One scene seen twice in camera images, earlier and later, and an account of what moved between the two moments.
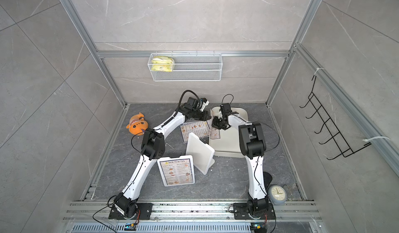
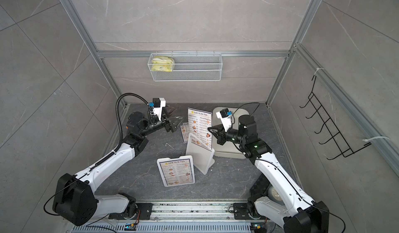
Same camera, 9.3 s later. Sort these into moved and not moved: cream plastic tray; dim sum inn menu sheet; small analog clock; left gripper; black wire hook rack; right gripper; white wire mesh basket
Moved: left gripper; right gripper
Not moved: small analog clock; dim sum inn menu sheet; white wire mesh basket; cream plastic tray; black wire hook rack
